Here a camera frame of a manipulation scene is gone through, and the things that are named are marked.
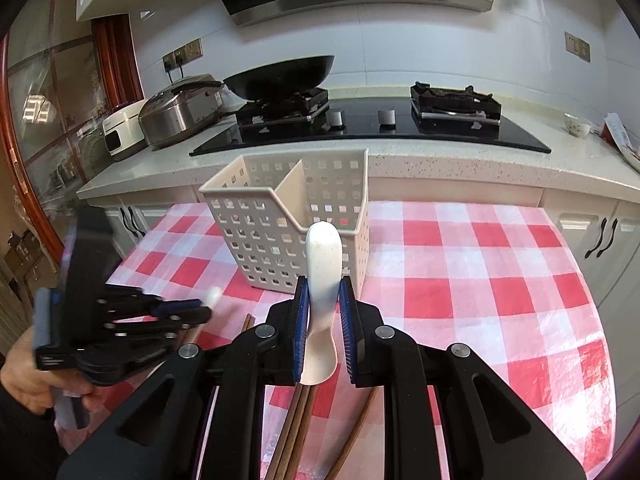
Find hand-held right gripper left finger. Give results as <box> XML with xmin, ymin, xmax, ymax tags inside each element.
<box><xmin>57</xmin><ymin>275</ymin><xmax>311</xmax><ymax>480</ymax></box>

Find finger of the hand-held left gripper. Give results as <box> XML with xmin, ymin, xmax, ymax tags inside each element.
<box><xmin>100</xmin><ymin>322</ymin><xmax>197</xmax><ymax>361</ymax></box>
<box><xmin>97</xmin><ymin>290</ymin><xmax>213</xmax><ymax>328</ymax></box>

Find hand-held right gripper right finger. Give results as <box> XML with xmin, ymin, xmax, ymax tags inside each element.
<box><xmin>339</xmin><ymin>276</ymin><xmax>587</xmax><ymax>480</ymax></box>

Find white perforated plastic basket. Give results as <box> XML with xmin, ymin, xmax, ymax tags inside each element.
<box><xmin>198</xmin><ymin>148</ymin><xmax>371</xmax><ymax>293</ymax></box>

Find person's left hand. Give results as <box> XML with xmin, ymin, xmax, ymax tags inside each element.
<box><xmin>0</xmin><ymin>332</ymin><xmax>96</xmax><ymax>413</ymax></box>

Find red checkered tablecloth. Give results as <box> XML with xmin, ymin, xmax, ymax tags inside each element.
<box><xmin>92</xmin><ymin>200</ymin><xmax>617</xmax><ymax>480</ymax></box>

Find white countertop appliance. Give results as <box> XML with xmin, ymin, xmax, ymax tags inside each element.
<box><xmin>102</xmin><ymin>100</ymin><xmax>150</xmax><ymax>162</ymax></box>

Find red wooden glass door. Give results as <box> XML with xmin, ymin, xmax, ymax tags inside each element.
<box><xmin>0</xmin><ymin>12</ymin><xmax>147</xmax><ymax>281</ymax></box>

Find silver rice cooker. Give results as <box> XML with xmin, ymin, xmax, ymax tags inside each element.
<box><xmin>138</xmin><ymin>74</ymin><xmax>224</xmax><ymax>149</ymax></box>

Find black glass gas stove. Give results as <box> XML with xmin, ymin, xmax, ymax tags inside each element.
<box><xmin>189</xmin><ymin>97</ymin><xmax>552</xmax><ymax>157</ymax></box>

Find black burner grate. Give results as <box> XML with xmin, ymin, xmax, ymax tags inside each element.
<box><xmin>410</xmin><ymin>82</ymin><xmax>502</xmax><ymax>126</ymax></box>
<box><xmin>236</xmin><ymin>88</ymin><xmax>330</xmax><ymax>127</ymax></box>

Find white kitchen base cabinet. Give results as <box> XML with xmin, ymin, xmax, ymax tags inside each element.
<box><xmin>76</xmin><ymin>152</ymin><xmax>640</xmax><ymax>321</ymax></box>

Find black wok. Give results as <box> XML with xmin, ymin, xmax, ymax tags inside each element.
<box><xmin>221</xmin><ymin>55</ymin><xmax>336</xmax><ymax>103</ymax></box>

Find small patterned bowl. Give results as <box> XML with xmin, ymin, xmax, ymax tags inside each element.
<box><xmin>564</xmin><ymin>112</ymin><xmax>593</xmax><ymax>138</ymax></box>

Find red and white packet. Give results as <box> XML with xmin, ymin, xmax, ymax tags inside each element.
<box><xmin>602</xmin><ymin>112</ymin><xmax>640</xmax><ymax>174</ymax></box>

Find gold wall outlet with plug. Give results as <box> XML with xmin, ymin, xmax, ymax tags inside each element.
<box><xmin>162</xmin><ymin>39</ymin><xmax>203</xmax><ymax>72</ymax></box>

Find gold wall switch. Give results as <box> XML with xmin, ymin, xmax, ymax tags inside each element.
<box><xmin>565</xmin><ymin>31</ymin><xmax>592</xmax><ymax>64</ymax></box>

